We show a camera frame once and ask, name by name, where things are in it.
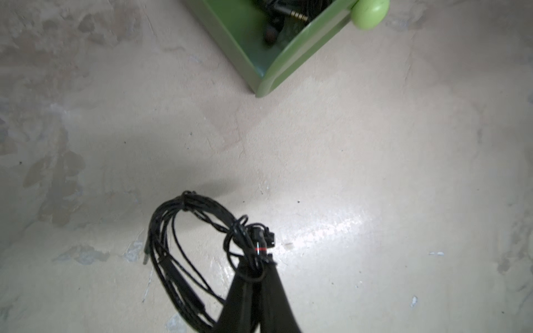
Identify black braided earphones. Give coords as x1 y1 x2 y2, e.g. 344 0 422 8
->
144 191 277 332

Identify green drawer cabinet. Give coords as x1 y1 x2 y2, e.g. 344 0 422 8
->
185 1 390 98

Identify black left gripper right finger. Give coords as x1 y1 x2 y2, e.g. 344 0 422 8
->
260 264 301 333

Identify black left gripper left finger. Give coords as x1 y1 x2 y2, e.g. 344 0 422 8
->
212 262 255 333

